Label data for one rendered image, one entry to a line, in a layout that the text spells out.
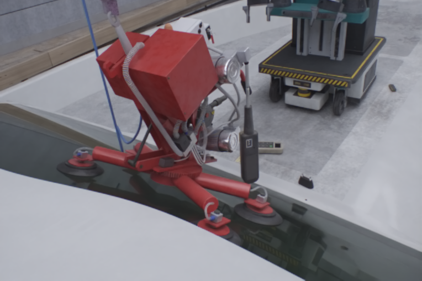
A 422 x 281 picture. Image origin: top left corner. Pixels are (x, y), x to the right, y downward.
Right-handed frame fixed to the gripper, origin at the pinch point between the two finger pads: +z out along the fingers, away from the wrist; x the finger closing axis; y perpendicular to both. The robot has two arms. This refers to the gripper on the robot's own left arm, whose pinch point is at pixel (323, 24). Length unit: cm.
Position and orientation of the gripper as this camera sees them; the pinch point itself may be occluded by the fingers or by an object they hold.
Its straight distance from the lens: 235.2
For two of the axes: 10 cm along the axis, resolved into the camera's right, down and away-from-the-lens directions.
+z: -2.8, 9.2, 2.7
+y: -6.0, 0.5, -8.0
